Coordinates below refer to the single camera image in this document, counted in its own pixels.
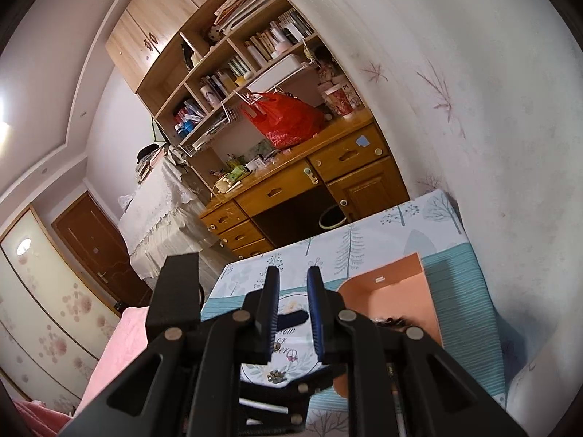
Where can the small metal earrings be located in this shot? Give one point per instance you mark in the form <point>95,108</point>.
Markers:
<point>275,376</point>

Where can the salmon pink plastic tray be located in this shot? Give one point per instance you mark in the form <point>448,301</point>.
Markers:
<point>396,291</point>

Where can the wooden wall cabinet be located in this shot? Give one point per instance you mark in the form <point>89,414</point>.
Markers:
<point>150,13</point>

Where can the row of colourful small boxes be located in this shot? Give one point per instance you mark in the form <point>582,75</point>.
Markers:
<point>186,118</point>

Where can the brown wooden door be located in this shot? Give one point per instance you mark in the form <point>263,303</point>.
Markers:
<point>91,246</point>

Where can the red plastic bag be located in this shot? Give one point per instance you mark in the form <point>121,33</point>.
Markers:
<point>282,118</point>

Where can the floral wardrobe sliding door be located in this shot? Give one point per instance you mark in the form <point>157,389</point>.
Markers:
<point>41,318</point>

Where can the tree print tablecloth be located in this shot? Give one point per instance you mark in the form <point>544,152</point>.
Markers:
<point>387,246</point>

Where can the green pouch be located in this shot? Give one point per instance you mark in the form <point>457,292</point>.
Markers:
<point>236,174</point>

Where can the small doll figure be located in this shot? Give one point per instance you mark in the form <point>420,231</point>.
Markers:
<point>325,70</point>

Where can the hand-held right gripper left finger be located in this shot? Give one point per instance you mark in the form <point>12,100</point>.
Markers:
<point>272,300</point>

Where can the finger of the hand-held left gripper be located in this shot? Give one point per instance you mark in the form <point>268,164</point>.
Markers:
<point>291,319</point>
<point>296,403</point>

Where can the round wastebasket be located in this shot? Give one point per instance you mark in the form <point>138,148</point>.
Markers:
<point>332,224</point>

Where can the wooden desk with drawers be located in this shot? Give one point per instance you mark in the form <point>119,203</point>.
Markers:
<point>282,189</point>

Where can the black hat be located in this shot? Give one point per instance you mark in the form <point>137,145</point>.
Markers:
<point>150,150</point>

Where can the stack of books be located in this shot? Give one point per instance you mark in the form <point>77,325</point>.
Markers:
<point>146,169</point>

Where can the row of bottles and books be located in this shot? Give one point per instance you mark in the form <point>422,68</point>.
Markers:
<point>223,79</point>

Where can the lace cloth covered piano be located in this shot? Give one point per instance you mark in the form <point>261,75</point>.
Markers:
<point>155,218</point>

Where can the red patterned cup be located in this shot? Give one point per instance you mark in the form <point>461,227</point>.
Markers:
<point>337,100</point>

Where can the pile of large flat books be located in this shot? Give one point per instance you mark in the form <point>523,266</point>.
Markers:
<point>241,2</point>

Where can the wooden bookshelf hutch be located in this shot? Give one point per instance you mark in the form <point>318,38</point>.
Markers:
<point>205,168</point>

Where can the pink quilt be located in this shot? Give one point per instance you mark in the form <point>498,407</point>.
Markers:
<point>120,341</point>

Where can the white storage box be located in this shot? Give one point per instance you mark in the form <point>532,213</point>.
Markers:
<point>273,70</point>

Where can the row of upright books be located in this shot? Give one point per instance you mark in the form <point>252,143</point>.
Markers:
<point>268,38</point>

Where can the jewellery pile in tray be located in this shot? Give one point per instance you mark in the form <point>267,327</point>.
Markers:
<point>396,322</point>

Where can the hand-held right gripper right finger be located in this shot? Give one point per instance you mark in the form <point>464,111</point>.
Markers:
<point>314,309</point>

